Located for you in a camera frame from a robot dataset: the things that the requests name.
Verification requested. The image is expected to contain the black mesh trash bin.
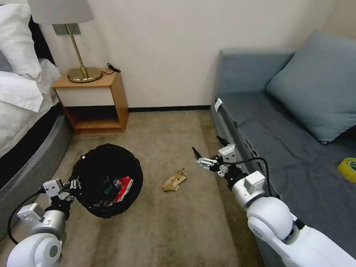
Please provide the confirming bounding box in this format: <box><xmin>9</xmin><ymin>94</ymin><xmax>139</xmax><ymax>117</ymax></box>
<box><xmin>69</xmin><ymin>143</ymin><xmax>144</xmax><ymax>219</ymax></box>

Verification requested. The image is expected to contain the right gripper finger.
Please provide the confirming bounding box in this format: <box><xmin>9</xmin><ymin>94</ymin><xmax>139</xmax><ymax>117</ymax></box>
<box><xmin>216</xmin><ymin>135</ymin><xmax>234</xmax><ymax>148</ymax></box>
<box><xmin>192</xmin><ymin>146</ymin><xmax>222</xmax><ymax>172</ymax></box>

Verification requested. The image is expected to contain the blue grey cushion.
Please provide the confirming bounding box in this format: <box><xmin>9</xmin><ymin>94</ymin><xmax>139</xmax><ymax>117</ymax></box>
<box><xmin>266</xmin><ymin>29</ymin><xmax>356</xmax><ymax>145</ymax></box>

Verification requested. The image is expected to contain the thin black cable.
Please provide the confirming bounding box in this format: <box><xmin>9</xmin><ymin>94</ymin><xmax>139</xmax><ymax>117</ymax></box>
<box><xmin>101</xmin><ymin>63</ymin><xmax>122</xmax><ymax>76</ymax></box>

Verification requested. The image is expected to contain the grey wall switch plate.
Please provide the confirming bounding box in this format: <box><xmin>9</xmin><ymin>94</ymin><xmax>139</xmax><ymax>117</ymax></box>
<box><xmin>52</xmin><ymin>23</ymin><xmax>82</xmax><ymax>36</ymax></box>

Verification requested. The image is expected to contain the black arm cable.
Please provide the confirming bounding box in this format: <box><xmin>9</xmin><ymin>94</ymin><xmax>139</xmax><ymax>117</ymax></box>
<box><xmin>7</xmin><ymin>187</ymin><xmax>46</xmax><ymax>245</ymax></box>
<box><xmin>235</xmin><ymin>157</ymin><xmax>281</xmax><ymax>200</ymax></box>

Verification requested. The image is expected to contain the grey bed base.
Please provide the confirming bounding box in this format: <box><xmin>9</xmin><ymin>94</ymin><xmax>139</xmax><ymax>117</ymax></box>
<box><xmin>0</xmin><ymin>111</ymin><xmax>73</xmax><ymax>240</ymax></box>

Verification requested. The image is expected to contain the red and white carton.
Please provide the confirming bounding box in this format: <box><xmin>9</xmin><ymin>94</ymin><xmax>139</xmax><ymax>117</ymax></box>
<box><xmin>115</xmin><ymin>176</ymin><xmax>134</xmax><ymax>203</ymax></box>

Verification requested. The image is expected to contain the white duvet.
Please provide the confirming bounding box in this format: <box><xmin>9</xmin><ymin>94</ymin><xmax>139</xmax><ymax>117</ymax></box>
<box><xmin>0</xmin><ymin>57</ymin><xmax>63</xmax><ymax>159</ymax></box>

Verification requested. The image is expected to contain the blue grey sofa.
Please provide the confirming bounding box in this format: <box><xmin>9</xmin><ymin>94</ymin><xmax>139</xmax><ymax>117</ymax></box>
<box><xmin>210</xmin><ymin>48</ymin><xmax>356</xmax><ymax>267</ymax></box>

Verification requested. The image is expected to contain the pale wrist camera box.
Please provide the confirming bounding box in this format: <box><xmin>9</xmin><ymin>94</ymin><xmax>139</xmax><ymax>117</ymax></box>
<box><xmin>218</xmin><ymin>144</ymin><xmax>237</xmax><ymax>164</ymax></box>
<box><xmin>42</xmin><ymin>179</ymin><xmax>64</xmax><ymax>197</ymax></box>

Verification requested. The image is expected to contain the black headboard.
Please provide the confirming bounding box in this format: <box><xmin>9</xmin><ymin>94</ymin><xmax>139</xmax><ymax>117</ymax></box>
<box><xmin>29</xmin><ymin>15</ymin><xmax>57</xmax><ymax>69</ymax></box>

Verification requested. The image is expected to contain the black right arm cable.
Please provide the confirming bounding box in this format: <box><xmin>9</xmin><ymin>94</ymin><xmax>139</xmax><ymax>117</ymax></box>
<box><xmin>235</xmin><ymin>157</ymin><xmax>281</xmax><ymax>200</ymax></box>

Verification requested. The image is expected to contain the white nightstand drawer front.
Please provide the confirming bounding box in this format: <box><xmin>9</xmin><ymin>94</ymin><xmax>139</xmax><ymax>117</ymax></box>
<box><xmin>59</xmin><ymin>87</ymin><xmax>116</xmax><ymax>108</ymax></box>

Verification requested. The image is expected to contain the pale grey lamp shade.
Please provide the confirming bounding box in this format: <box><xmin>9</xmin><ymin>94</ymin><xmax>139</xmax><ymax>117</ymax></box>
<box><xmin>27</xmin><ymin>0</ymin><xmax>95</xmax><ymax>25</ymax></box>

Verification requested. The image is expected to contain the black baseboard strip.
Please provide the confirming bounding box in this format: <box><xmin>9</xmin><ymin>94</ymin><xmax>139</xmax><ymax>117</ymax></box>
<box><xmin>127</xmin><ymin>105</ymin><xmax>211</xmax><ymax>113</ymax></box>

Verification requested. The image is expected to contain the wooden nightstand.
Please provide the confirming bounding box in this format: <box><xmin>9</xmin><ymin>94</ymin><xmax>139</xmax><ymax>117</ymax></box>
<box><xmin>51</xmin><ymin>67</ymin><xmax>129</xmax><ymax>135</ymax></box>

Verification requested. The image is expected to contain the yellow tape roll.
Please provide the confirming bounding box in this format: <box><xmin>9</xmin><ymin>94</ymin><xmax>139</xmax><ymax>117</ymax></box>
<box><xmin>337</xmin><ymin>157</ymin><xmax>356</xmax><ymax>184</ymax></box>

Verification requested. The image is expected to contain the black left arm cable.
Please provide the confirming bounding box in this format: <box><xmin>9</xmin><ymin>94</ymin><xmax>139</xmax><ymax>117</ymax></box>
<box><xmin>7</xmin><ymin>187</ymin><xmax>46</xmax><ymax>245</ymax></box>

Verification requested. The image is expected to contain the crumpled brown paper bag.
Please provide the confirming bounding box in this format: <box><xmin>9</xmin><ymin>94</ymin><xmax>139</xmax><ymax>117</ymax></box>
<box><xmin>162</xmin><ymin>167</ymin><xmax>188</xmax><ymax>193</ymax></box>

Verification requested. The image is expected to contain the brass lamp stand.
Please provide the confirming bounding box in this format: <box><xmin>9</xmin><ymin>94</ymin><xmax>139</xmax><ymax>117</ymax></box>
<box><xmin>64</xmin><ymin>23</ymin><xmax>104</xmax><ymax>84</ymax></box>

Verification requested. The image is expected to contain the white pillow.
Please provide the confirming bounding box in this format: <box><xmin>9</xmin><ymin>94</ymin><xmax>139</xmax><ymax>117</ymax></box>
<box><xmin>0</xmin><ymin>4</ymin><xmax>43</xmax><ymax>82</ymax></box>

